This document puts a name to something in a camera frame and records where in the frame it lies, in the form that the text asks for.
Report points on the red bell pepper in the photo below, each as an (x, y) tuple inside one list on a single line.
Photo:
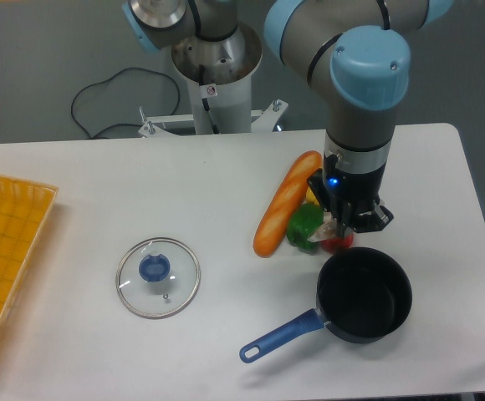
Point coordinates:
[(336, 244)]

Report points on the toast slice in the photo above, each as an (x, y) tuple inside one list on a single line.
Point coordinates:
[(325, 231)]

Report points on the green bell pepper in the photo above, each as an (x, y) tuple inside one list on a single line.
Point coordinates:
[(302, 224)]

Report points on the dark pot with blue handle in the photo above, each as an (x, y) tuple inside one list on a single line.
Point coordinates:
[(362, 295)]

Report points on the orange baguette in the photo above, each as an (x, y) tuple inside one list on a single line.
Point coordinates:
[(286, 200)]

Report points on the yellow woven basket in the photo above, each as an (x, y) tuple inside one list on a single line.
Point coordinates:
[(24, 208)]

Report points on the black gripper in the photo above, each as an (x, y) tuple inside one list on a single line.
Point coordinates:
[(352, 199)]

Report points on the yellow bell pepper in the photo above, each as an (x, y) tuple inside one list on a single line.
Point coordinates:
[(311, 198)]

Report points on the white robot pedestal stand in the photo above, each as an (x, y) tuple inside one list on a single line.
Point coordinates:
[(219, 83)]

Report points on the glass lid with blue knob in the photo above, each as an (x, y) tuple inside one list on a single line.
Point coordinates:
[(157, 278)]

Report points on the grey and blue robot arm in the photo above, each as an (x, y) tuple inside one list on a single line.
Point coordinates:
[(353, 54)]

